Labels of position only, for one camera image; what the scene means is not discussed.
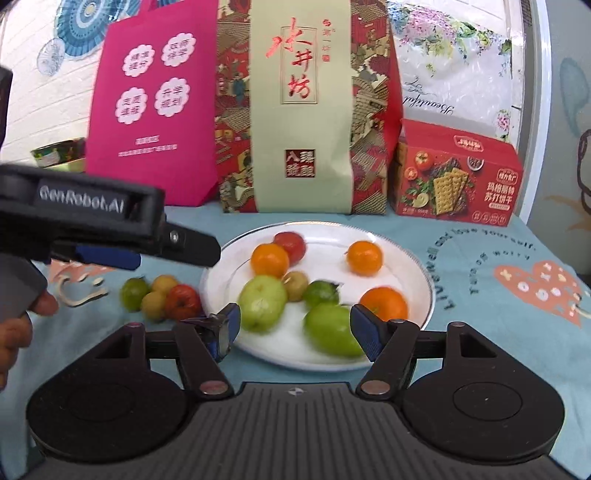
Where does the red cracker box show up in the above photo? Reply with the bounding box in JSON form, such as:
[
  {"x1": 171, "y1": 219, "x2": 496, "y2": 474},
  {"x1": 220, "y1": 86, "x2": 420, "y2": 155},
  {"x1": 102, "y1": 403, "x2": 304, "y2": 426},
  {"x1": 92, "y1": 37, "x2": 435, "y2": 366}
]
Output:
[{"x1": 388, "y1": 119, "x2": 525, "y2": 228}]

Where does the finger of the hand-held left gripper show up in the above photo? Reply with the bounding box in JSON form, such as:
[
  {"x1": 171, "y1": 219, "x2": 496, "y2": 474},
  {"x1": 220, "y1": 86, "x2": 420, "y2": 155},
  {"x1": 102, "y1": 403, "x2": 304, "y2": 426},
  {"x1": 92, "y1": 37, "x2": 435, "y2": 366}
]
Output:
[
  {"x1": 51, "y1": 244, "x2": 141, "y2": 271},
  {"x1": 159, "y1": 217, "x2": 221, "y2": 267}
]

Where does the blue printed tablecloth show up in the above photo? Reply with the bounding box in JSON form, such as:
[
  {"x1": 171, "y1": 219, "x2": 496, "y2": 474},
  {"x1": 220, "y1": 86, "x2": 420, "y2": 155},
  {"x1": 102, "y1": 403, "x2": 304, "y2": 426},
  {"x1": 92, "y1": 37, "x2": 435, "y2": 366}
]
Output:
[{"x1": 0, "y1": 203, "x2": 591, "y2": 480}]

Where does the person's left hand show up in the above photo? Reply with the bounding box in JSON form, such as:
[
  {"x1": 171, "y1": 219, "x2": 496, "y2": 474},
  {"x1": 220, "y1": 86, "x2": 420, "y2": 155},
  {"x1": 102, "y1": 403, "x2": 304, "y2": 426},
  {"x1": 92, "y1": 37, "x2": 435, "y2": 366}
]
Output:
[{"x1": 0, "y1": 288, "x2": 58, "y2": 388}]

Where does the red and green gift bag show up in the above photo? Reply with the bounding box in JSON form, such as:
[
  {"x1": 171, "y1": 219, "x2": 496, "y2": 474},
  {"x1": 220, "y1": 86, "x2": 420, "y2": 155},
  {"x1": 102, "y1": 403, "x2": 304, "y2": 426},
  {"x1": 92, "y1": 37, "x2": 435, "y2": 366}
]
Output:
[{"x1": 213, "y1": 0, "x2": 403, "y2": 215}]

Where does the pink fabric tote bag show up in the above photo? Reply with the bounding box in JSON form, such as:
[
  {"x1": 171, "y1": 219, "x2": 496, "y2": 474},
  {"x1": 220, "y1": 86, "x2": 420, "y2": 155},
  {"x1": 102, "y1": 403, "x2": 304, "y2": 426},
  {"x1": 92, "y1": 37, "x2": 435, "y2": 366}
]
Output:
[{"x1": 85, "y1": 0, "x2": 220, "y2": 208}]

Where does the orange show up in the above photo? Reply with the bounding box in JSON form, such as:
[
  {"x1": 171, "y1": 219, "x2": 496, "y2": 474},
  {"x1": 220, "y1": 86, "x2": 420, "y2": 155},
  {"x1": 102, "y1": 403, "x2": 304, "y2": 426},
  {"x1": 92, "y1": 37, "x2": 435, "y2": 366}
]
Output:
[
  {"x1": 250, "y1": 243, "x2": 291, "y2": 279},
  {"x1": 346, "y1": 241, "x2": 384, "y2": 277},
  {"x1": 359, "y1": 287, "x2": 409, "y2": 322}
]

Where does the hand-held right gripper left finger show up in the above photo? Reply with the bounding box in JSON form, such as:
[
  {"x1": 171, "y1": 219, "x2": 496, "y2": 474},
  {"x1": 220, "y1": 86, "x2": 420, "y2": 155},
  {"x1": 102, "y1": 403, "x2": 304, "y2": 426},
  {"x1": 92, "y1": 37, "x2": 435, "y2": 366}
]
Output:
[{"x1": 91, "y1": 302, "x2": 242, "y2": 401}]

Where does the red small apple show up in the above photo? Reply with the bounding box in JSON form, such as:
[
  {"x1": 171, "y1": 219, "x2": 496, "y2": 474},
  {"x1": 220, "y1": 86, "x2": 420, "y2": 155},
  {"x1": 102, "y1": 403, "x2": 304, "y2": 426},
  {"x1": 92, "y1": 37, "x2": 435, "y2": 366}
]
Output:
[{"x1": 165, "y1": 285, "x2": 203, "y2": 321}]

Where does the green patterned bowl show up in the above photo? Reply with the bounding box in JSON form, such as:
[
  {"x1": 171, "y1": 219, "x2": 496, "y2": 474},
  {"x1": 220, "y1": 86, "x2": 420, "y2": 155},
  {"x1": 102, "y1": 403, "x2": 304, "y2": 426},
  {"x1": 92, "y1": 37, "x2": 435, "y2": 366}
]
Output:
[{"x1": 30, "y1": 137, "x2": 87, "y2": 168}]

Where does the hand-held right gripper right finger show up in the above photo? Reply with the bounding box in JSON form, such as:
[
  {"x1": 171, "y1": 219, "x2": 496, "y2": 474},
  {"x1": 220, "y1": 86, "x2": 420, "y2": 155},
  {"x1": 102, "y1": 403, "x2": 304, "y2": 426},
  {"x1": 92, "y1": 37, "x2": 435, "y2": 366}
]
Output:
[{"x1": 350, "y1": 304, "x2": 498, "y2": 398}]

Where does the large green fruit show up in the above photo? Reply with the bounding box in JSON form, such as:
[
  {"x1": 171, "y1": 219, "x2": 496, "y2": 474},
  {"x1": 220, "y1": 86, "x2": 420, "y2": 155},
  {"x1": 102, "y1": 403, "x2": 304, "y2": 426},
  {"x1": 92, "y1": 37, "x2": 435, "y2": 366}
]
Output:
[{"x1": 303, "y1": 303, "x2": 365, "y2": 357}]

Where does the cartoon wall sticker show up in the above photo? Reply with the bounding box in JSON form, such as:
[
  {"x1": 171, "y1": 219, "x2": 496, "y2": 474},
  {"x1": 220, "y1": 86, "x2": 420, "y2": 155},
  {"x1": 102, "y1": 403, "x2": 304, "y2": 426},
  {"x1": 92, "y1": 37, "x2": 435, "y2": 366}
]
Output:
[{"x1": 561, "y1": 58, "x2": 591, "y2": 208}]

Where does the blue umbrella wall sticker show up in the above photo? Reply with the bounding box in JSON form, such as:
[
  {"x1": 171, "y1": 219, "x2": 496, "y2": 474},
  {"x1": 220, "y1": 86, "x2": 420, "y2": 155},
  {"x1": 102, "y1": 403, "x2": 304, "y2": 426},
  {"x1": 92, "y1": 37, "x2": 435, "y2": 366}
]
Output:
[{"x1": 37, "y1": 0, "x2": 141, "y2": 77}]

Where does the red tomato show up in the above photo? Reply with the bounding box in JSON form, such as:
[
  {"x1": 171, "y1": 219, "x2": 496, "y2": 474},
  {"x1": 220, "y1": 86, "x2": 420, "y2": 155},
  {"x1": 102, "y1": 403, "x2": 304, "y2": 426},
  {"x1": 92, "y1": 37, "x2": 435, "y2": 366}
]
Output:
[{"x1": 273, "y1": 232, "x2": 308, "y2": 266}]

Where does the white round frame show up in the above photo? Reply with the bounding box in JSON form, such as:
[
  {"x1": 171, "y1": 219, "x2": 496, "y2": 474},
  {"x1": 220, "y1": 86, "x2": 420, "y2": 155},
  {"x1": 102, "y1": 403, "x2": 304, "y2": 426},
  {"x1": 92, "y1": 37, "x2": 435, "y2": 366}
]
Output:
[{"x1": 510, "y1": 0, "x2": 552, "y2": 217}]

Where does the white plate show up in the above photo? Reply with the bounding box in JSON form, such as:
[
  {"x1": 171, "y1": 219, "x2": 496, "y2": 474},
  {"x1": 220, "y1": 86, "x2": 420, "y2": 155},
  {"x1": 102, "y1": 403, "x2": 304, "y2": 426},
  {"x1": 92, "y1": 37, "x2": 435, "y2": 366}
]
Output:
[{"x1": 199, "y1": 222, "x2": 435, "y2": 372}]

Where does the light green apple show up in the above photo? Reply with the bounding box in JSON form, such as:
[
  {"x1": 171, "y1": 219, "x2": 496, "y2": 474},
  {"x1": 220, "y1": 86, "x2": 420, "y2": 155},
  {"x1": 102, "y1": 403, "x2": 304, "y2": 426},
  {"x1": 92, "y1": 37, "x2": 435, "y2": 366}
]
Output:
[{"x1": 238, "y1": 275, "x2": 288, "y2": 333}]

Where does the light green cardboard box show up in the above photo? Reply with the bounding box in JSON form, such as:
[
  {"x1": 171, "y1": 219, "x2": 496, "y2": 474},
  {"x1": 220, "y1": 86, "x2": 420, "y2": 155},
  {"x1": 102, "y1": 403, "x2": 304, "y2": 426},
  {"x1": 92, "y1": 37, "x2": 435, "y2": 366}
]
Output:
[{"x1": 44, "y1": 159, "x2": 88, "y2": 174}]

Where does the green tomato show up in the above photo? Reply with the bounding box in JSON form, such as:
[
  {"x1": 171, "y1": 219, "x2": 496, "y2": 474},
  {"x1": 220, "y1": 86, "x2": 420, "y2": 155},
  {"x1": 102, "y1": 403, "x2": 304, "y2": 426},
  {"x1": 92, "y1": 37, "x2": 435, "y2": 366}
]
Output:
[
  {"x1": 302, "y1": 280, "x2": 341, "y2": 310},
  {"x1": 120, "y1": 277, "x2": 151, "y2": 311}
]

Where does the white floral plastic bag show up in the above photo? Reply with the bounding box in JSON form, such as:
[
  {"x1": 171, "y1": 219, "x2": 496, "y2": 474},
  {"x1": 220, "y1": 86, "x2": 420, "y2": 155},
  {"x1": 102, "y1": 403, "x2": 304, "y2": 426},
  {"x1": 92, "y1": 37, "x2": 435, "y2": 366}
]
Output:
[{"x1": 387, "y1": 0, "x2": 515, "y2": 144}]

